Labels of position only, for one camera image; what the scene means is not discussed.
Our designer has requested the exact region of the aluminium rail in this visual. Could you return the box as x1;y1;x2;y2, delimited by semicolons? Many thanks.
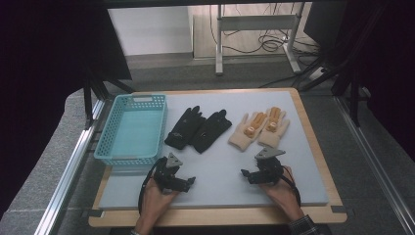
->
334;95;415;231
33;99;106;235

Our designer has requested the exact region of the black glove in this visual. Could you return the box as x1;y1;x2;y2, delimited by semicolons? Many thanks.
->
163;105;207;151
189;109;233;155

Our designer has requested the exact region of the white cabinet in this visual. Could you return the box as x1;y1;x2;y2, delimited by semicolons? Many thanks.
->
107;6;194;57

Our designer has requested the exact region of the tangle of black floor cables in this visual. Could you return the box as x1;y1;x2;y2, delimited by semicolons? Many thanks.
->
208;3;322;67

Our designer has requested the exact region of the teal plastic basket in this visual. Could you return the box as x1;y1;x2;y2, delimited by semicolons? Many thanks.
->
93;93;168;166

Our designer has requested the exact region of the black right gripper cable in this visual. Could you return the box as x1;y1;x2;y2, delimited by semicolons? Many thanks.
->
279;165;302;210

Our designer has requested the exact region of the beige knit glove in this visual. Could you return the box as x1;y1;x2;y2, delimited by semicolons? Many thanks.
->
227;112;269;153
256;106;291;149

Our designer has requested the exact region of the person's left hand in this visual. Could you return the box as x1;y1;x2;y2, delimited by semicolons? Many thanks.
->
140;178;181;223

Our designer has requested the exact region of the dark curtain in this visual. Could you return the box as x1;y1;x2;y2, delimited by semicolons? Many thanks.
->
0;0;133;219
302;0;415;163

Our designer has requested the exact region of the person's right hand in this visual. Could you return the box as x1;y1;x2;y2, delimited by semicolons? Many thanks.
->
259;165;305;222

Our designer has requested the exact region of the white metal desk frame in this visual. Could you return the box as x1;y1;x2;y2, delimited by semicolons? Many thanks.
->
214;3;303;76

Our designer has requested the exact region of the black tripod stand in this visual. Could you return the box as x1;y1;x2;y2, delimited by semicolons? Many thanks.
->
298;6;388;128
82;67;135;129

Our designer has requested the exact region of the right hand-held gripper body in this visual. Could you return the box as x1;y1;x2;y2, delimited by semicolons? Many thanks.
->
252;146;287;186

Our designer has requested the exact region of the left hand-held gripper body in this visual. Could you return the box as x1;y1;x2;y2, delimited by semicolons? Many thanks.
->
153;152;191;194

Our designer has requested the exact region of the white power strip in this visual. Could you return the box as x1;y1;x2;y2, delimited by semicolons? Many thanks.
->
307;66;328;81

